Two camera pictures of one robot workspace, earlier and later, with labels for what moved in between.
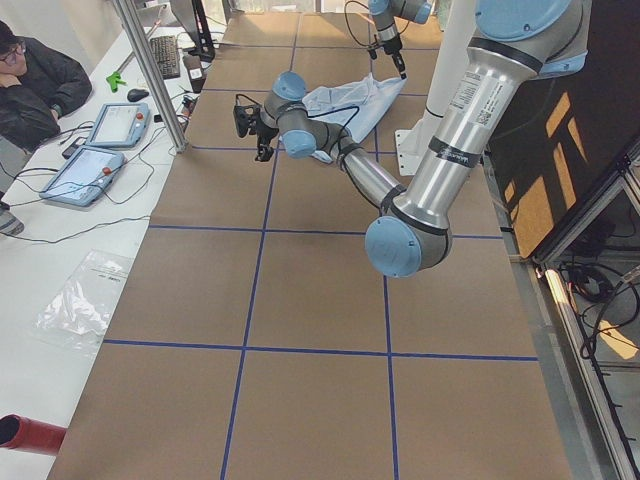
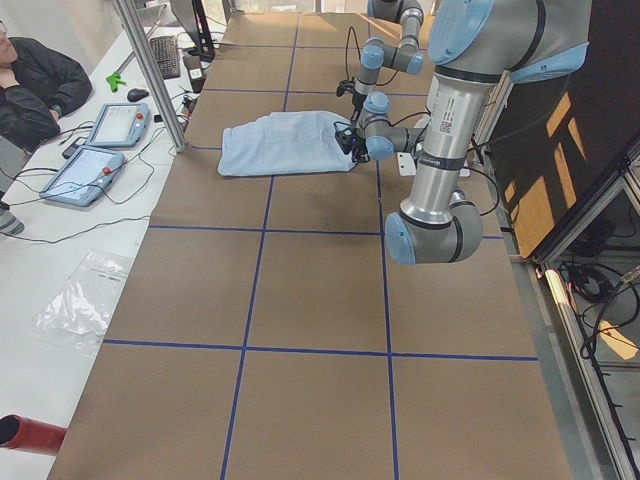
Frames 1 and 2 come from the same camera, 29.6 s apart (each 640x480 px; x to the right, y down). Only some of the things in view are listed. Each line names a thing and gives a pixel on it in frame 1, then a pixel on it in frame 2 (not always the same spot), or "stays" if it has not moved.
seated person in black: (39, 80) stays
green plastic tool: (114, 79) stays
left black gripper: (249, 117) to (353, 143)
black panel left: (566, 131) stays
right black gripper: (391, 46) to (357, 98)
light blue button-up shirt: (359, 105) to (284, 142)
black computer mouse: (136, 94) stays
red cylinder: (19, 432) stays
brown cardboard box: (194, 67) stays
